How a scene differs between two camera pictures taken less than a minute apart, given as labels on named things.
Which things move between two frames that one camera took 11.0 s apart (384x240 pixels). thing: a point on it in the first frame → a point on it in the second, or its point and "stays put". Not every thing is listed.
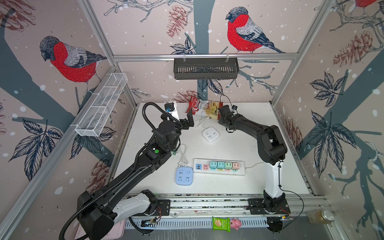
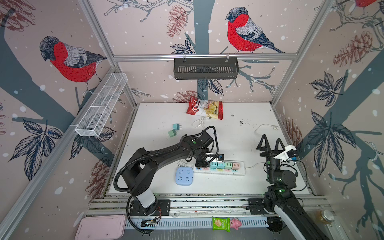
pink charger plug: [236, 166] stays put
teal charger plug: [221, 165] stays put
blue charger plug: [213, 164] stays put
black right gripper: [221, 120] → [268, 151]
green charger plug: [228, 165] stays put
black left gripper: [185, 125] → [202, 164]
